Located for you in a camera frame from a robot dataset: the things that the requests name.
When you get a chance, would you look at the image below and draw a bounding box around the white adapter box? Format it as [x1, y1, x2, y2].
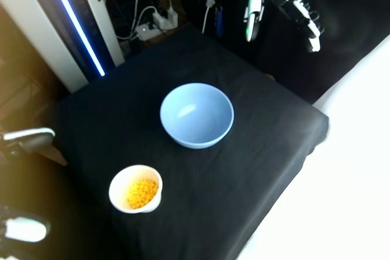
[135, 22, 161, 41]

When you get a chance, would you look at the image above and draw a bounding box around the light blue bowl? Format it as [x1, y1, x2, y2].
[159, 82, 235, 150]

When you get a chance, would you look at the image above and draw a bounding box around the blue LED light strip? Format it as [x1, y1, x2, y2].
[51, 0, 106, 77]

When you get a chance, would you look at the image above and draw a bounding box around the white plug charger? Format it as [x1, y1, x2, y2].
[165, 0, 176, 19]

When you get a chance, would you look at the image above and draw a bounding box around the black table cloth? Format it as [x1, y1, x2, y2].
[50, 25, 330, 260]

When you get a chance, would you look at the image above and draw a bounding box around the white paper cup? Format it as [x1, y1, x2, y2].
[108, 164, 163, 214]

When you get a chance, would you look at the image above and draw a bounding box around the white column with black face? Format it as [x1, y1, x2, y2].
[0, 0, 125, 94]

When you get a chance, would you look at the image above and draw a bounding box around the blue hanging strap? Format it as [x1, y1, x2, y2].
[214, 5, 224, 38]

